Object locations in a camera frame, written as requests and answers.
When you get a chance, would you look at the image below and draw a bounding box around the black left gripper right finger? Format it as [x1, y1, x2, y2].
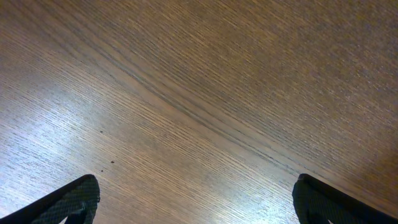
[292, 174, 397, 224]

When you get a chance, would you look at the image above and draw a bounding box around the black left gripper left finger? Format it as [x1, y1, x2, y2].
[1, 174, 100, 224]

